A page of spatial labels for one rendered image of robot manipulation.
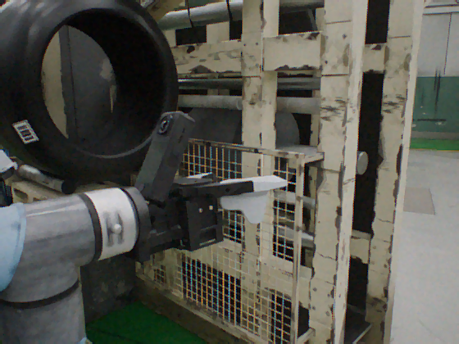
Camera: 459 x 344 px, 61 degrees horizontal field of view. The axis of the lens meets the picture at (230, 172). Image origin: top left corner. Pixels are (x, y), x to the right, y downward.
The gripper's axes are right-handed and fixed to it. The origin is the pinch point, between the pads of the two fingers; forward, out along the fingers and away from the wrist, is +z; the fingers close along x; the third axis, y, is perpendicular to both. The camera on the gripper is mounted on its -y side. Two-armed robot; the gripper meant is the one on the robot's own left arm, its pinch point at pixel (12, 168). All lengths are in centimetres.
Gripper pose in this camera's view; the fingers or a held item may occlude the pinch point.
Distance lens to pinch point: 106.8
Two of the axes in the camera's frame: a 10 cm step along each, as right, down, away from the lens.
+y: -3.4, -8.9, -3.1
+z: 0.3, -3.4, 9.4
